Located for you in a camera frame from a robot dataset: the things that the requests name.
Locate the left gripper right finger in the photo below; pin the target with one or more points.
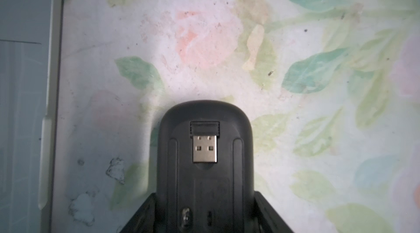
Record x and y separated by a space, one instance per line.
266 219

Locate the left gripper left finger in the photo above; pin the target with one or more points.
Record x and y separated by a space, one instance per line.
144 218

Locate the black wireless mouse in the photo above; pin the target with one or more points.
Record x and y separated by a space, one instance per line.
205 197

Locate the silver USB mouse receiver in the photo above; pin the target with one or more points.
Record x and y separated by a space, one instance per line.
204 149

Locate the silver laptop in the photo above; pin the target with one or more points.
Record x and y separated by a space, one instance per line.
30 37

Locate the floral table mat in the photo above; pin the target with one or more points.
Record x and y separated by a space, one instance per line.
331 88

